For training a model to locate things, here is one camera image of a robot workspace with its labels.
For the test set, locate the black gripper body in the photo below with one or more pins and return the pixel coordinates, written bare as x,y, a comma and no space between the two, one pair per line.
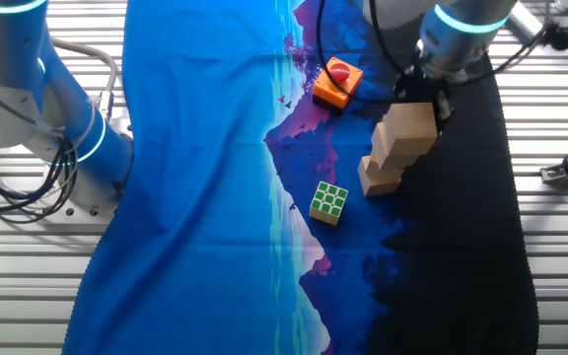
412,89

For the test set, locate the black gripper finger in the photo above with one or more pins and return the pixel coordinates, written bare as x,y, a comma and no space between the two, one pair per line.
444,111

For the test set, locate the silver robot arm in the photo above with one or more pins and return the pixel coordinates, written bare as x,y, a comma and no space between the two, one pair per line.
8,74

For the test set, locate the orange square base block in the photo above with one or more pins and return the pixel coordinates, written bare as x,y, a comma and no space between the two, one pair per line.
328,91

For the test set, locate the Rubik's cube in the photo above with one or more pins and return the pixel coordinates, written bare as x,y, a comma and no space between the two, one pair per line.
329,199

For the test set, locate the blue mountain print cloth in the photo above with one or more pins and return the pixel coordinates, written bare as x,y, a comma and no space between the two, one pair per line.
190,197

